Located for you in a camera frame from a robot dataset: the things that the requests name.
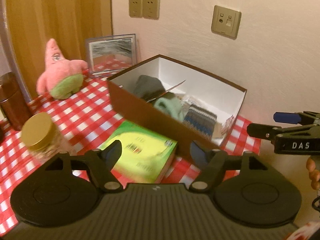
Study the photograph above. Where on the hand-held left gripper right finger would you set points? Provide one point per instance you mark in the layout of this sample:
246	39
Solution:
200	156

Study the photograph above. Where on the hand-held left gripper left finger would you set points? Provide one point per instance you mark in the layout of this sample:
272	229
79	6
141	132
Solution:
113	152

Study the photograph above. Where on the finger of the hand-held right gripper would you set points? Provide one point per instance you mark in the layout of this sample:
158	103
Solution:
285	117
260	129

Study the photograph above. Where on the striped knit sock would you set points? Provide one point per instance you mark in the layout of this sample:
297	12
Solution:
200	120

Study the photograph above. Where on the brown cardboard box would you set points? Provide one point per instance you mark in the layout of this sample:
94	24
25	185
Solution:
140	112

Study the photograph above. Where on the green cloth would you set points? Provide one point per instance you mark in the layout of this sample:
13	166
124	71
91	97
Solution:
170	107

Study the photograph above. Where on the grey cloth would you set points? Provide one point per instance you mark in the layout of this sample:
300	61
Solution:
148	86

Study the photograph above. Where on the person's right hand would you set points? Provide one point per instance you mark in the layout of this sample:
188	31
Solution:
313	172

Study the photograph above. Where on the green tissue box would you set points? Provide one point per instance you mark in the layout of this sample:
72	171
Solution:
140	152

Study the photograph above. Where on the red white checked tablecloth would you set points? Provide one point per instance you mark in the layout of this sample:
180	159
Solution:
82	115

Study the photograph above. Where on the nut jar with gold lid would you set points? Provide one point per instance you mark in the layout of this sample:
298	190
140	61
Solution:
37	130

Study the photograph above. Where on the red and white packet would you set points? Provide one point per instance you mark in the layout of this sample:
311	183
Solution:
300	231

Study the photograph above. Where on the pink starfish plush toy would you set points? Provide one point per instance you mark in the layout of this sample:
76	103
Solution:
60	72

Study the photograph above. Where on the brown metal canister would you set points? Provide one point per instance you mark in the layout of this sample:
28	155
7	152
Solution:
12	100

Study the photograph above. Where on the wooden door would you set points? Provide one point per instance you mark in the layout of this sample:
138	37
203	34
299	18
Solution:
62	10

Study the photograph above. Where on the sheer curtain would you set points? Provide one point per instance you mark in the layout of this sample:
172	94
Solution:
5	42

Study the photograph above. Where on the clear picture frame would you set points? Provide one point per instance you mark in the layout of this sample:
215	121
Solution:
110	55

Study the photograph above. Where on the beige network wall socket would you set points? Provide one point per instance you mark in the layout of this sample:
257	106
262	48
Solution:
226	22

